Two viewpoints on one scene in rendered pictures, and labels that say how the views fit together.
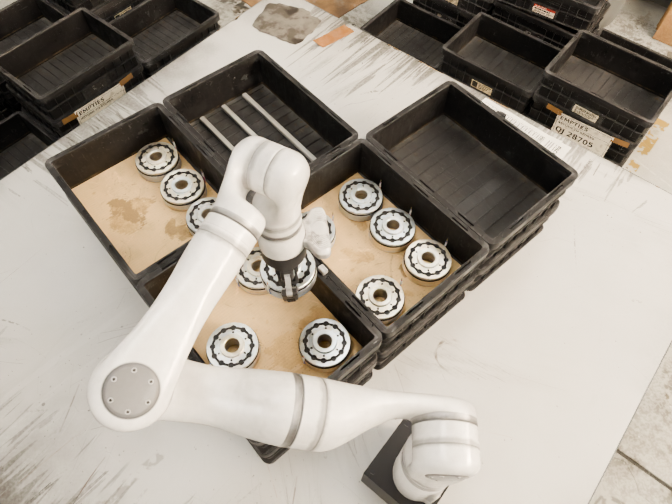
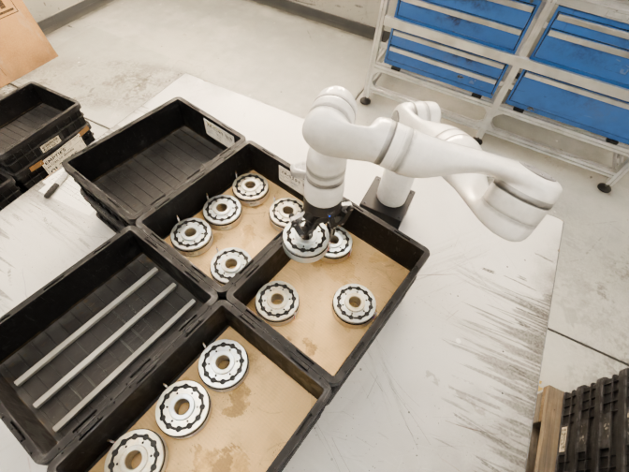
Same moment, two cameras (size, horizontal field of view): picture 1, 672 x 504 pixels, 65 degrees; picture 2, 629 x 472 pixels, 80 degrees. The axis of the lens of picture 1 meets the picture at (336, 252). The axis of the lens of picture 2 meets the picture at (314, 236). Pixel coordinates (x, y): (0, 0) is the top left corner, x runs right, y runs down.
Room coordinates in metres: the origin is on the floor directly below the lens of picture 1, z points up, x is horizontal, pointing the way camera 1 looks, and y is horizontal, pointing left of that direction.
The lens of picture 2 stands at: (0.58, 0.55, 1.67)
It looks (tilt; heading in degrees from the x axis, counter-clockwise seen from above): 55 degrees down; 254
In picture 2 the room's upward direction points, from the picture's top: 6 degrees clockwise
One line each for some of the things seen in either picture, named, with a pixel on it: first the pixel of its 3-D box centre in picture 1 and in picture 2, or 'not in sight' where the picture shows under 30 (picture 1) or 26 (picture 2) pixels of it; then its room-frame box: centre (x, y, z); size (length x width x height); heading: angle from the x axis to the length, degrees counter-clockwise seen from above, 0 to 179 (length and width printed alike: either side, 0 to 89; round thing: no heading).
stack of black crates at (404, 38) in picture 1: (412, 53); not in sight; (1.99, -0.32, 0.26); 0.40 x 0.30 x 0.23; 52
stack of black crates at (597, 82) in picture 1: (587, 119); (44, 155); (1.50, -0.95, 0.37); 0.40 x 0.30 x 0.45; 52
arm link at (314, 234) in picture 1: (292, 228); (320, 174); (0.45, 0.07, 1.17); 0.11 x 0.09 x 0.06; 100
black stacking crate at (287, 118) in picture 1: (261, 135); (107, 333); (0.91, 0.19, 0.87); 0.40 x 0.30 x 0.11; 42
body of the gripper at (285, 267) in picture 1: (284, 254); (322, 205); (0.44, 0.08, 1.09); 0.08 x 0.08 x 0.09
